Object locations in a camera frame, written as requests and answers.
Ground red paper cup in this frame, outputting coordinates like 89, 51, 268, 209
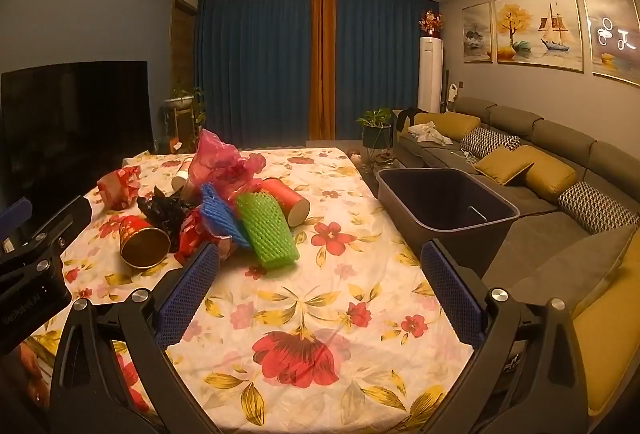
262, 177, 310, 228
118, 215, 170, 269

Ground red wrapper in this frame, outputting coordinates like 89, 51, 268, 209
175, 208, 236, 266

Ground red snack bag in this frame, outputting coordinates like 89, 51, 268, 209
96, 165, 141, 211

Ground black plastic bag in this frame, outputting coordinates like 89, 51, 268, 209
137, 187, 195, 253

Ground blue foam fruit net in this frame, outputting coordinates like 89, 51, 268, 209
200, 183, 250, 249

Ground green foam fruit net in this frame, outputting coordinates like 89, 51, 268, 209
236, 192, 299, 270

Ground pink plastic bag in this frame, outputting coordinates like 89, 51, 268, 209
183, 128, 267, 206

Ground white orange paper cup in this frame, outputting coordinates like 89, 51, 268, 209
171, 158, 192, 191

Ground dark grey trash bin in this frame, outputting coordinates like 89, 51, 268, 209
376, 168, 520, 277

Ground black television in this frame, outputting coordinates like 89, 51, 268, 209
1, 60, 154, 230

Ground grey sectional sofa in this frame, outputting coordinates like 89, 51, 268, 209
394, 98, 639, 433

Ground floral tablecloth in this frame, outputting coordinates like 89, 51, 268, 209
19, 147, 474, 434

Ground yellow cushion near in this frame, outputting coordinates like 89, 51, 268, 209
474, 145, 577, 202

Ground yellow cushion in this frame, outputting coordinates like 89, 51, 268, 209
414, 112, 482, 142
474, 145, 577, 202

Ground patterned pillow near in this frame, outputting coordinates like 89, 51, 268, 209
558, 182, 639, 235

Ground patterned pillow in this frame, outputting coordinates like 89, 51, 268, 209
558, 182, 639, 235
461, 128, 521, 159

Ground patterned pillow far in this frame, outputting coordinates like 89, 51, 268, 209
461, 128, 521, 159

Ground white cloth on sofa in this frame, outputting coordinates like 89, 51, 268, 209
408, 121, 454, 147

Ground yellow cushion far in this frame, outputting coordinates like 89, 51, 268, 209
414, 112, 482, 142

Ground potted plant green pot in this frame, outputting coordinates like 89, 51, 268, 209
357, 108, 393, 150

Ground plant on wooden stand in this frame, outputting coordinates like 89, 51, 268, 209
157, 86, 206, 154

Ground white standing air conditioner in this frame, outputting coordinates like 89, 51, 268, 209
418, 36, 444, 113

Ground blue curtains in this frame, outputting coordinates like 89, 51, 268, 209
195, 0, 439, 148

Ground red flower ornament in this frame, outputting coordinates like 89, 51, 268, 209
419, 10, 444, 38

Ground small landscape painting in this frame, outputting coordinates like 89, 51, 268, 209
462, 2, 492, 64

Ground sailboat painting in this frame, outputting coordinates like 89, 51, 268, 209
494, 0, 584, 72

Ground purple abstract painting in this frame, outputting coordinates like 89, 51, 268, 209
584, 0, 639, 86

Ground orange curtain strip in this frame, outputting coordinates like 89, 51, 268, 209
309, 0, 337, 140

